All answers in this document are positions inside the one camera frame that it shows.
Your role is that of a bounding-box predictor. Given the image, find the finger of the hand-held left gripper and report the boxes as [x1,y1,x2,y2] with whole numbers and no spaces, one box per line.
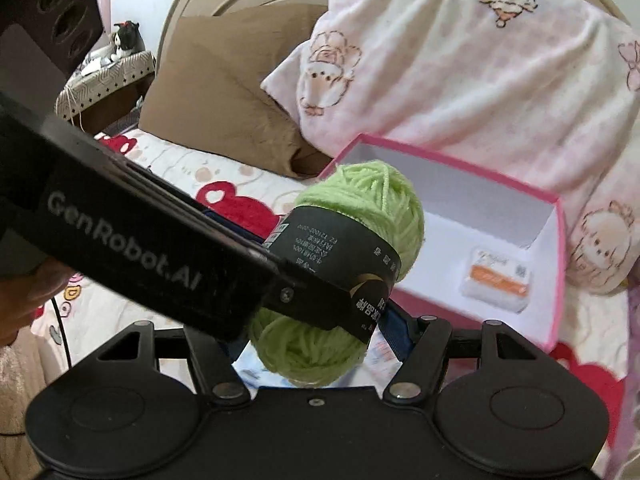
[260,257,351,331]
[200,207,268,246]

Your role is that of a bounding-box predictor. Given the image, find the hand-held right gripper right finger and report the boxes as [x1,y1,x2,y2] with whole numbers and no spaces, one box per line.
[376,305,533,403]

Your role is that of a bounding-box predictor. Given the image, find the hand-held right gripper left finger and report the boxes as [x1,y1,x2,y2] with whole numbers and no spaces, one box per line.
[97,320,253,403]

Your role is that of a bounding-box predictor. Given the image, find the green yarn ball black label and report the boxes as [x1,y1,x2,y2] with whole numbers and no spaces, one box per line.
[247,159,426,390]

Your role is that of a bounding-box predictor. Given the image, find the pink cardboard box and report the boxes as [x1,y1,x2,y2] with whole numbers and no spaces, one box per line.
[315,132,568,356]

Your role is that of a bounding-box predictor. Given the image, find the person's left hand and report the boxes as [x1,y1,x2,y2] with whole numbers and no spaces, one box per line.
[0,261,76,347]

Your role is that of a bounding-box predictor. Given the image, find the red bear printed bed sheet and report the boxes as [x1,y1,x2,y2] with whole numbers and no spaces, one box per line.
[30,127,640,480]

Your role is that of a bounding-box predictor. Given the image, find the white packet orange label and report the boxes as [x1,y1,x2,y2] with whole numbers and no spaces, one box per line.
[460,246,532,315]

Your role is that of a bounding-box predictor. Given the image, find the brown nightstand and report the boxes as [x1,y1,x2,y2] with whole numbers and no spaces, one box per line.
[80,72,156,136]

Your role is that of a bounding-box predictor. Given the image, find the brown pillow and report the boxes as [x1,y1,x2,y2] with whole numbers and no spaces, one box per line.
[137,2,333,178]

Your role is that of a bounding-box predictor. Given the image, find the beige fleece cloth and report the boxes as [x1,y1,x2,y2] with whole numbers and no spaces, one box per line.
[0,330,76,441]

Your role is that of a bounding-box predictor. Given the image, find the black white plush cat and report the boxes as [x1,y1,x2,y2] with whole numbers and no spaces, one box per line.
[82,20,146,73]

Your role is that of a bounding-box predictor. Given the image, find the pink cartoon pillow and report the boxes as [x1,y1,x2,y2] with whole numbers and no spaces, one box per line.
[260,0,640,296]

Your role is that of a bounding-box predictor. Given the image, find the black cable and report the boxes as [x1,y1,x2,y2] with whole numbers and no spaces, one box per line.
[50,297,73,366]

